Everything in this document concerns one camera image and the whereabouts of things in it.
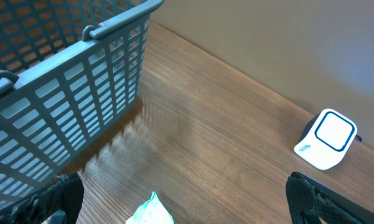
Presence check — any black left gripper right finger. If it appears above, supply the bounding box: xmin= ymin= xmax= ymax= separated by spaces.
xmin=286 ymin=172 xmax=374 ymax=224

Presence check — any white barcode scanner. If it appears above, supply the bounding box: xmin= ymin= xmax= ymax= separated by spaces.
xmin=294 ymin=108 xmax=358 ymax=170

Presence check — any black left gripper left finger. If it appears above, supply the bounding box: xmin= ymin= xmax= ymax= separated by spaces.
xmin=0 ymin=173 xmax=84 ymax=224

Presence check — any grey plastic mesh basket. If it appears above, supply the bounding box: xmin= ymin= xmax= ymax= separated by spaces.
xmin=0 ymin=0 xmax=163 ymax=209

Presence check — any light blue small packet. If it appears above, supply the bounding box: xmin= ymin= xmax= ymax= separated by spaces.
xmin=125 ymin=192 xmax=174 ymax=224

